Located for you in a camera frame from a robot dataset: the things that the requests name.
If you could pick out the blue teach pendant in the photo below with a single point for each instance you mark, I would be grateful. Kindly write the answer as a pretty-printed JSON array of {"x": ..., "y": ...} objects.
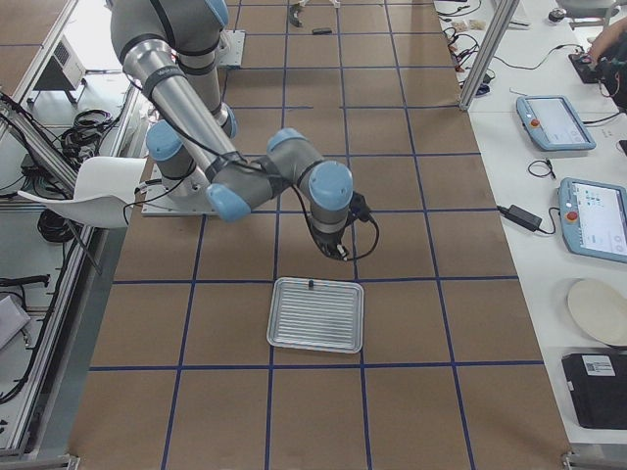
[
  {"x": 593, "y": 218},
  {"x": 552, "y": 124}
]

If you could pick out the silver ribbed metal tray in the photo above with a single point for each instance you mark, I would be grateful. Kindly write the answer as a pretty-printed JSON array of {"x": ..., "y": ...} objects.
[{"x": 327, "y": 318}]

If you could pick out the olive green brake shoe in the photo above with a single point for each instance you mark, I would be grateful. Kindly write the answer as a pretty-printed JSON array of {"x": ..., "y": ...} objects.
[{"x": 294, "y": 15}]

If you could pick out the black flat box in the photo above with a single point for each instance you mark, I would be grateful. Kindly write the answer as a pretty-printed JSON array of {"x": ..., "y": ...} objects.
[{"x": 597, "y": 386}]

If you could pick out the round beige plate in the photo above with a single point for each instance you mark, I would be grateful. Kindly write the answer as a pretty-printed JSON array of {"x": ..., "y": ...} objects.
[{"x": 599, "y": 310}]

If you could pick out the aluminium frame post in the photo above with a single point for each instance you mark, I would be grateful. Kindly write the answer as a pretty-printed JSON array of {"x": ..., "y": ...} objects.
[{"x": 493, "y": 36}]

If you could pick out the blue teach pendant far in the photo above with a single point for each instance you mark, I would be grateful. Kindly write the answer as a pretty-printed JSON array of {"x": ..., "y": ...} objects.
[{"x": 552, "y": 124}]

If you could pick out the black power adapter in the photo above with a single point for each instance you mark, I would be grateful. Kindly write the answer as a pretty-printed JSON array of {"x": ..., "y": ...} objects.
[{"x": 521, "y": 217}]

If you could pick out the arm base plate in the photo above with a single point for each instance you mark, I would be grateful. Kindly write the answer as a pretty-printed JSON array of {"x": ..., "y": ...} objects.
[
  {"x": 230, "y": 49},
  {"x": 188, "y": 199}
]

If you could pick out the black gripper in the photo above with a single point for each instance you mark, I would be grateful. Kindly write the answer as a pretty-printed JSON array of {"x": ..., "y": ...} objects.
[{"x": 324, "y": 242}]

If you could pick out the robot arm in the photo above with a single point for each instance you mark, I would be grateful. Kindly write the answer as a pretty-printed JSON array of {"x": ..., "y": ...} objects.
[{"x": 170, "y": 48}]

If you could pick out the white plastic chair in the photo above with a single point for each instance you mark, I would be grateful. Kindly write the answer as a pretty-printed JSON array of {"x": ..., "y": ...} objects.
[{"x": 104, "y": 186}]

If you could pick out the blue teach pendant near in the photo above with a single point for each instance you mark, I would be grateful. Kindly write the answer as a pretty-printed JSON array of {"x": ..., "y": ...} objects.
[{"x": 593, "y": 218}]

